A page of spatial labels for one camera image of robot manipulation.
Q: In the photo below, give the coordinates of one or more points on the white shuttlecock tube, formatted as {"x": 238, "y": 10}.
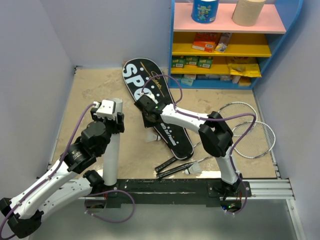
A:
{"x": 111, "y": 155}

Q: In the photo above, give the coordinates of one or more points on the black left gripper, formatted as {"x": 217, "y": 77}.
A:
{"x": 118, "y": 127}

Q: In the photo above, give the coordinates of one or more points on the black racket cover bag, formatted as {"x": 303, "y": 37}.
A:
{"x": 135, "y": 73}

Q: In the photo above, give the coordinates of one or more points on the yellow snack bag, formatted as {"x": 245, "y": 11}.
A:
{"x": 243, "y": 66}

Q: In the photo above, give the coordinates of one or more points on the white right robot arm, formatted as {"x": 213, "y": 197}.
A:
{"x": 215, "y": 135}

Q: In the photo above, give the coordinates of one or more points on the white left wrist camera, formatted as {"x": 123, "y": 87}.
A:
{"x": 105, "y": 109}

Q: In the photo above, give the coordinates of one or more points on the silver snack pouch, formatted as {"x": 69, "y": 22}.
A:
{"x": 223, "y": 42}

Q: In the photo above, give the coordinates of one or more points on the green box right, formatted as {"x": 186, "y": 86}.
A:
{"x": 205, "y": 62}

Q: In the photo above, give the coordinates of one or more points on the blue wrapped paper roll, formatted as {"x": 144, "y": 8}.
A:
{"x": 204, "y": 11}

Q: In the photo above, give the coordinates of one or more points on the green box left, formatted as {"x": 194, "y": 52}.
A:
{"x": 178, "y": 61}

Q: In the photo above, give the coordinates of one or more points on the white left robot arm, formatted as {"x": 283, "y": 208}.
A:
{"x": 67, "y": 180}

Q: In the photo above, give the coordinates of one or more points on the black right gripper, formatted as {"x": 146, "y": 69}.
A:
{"x": 146, "y": 123}

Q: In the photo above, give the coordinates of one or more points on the brown paper towel roll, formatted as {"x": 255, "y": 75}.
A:
{"x": 246, "y": 12}

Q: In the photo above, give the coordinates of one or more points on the blue shelf unit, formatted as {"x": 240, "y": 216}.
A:
{"x": 263, "y": 41}

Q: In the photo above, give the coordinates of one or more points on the white shuttlecock front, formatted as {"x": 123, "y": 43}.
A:
{"x": 193, "y": 168}

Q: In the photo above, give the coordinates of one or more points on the white shuttlecock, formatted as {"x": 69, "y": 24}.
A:
{"x": 152, "y": 137}
{"x": 193, "y": 168}

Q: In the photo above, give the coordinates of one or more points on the green box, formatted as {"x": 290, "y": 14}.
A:
{"x": 205, "y": 62}
{"x": 191, "y": 60}
{"x": 178, "y": 61}

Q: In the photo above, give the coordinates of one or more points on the orange snack box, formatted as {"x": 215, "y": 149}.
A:
{"x": 205, "y": 41}

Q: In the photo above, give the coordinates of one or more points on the green box middle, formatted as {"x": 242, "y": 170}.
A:
{"x": 191, "y": 60}

